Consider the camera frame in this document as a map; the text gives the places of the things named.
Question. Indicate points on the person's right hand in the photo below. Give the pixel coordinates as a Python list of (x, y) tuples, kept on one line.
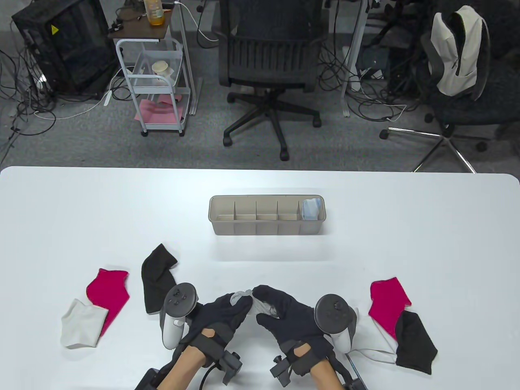
[(296, 317)]

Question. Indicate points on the person's left hand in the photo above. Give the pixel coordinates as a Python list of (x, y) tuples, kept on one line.
[(221, 317)]

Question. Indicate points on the grey tracking controller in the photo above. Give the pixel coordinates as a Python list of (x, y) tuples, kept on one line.
[(333, 313), (178, 300)]

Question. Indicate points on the white sock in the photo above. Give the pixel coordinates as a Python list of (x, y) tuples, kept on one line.
[(81, 325), (371, 337)]

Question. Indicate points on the black sock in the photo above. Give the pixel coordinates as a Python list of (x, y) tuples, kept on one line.
[(156, 268), (414, 345)]

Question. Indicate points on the pink sock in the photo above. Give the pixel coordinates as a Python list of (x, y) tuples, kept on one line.
[(107, 292), (386, 300)]

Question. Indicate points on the light blue sock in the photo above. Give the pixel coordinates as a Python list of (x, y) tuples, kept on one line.
[(309, 203), (310, 213)]

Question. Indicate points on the person's right forearm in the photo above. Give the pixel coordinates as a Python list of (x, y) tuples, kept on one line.
[(325, 378)]

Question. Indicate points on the person's left forearm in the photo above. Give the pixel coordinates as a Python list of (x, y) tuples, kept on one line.
[(183, 369)]

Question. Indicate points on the beige divided organizer box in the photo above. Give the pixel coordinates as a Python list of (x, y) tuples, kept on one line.
[(243, 229)]

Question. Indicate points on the pink cloth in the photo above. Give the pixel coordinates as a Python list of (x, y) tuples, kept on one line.
[(156, 113)]

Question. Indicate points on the white power strip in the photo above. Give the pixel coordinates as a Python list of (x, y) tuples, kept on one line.
[(108, 98)]

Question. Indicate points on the cream cup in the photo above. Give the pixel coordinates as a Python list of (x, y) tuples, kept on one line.
[(160, 67)]

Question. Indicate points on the black mesh office chair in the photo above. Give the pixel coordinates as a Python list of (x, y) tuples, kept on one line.
[(268, 61)]

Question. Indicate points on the dark chair with chrome base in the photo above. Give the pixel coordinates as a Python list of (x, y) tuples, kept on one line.
[(467, 109)]

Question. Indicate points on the cream backpack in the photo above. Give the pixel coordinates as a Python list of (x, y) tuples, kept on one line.
[(447, 77)]

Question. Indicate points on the white rolling cart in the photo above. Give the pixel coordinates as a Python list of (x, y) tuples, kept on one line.
[(138, 26)]

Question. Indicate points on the black computer tower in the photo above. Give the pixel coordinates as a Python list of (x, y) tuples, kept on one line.
[(69, 48)]

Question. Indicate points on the bottle of orange liquid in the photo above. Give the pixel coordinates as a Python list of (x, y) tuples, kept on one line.
[(154, 14)]

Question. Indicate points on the white metal frame post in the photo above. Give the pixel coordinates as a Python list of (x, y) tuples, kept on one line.
[(353, 53), (185, 53)]

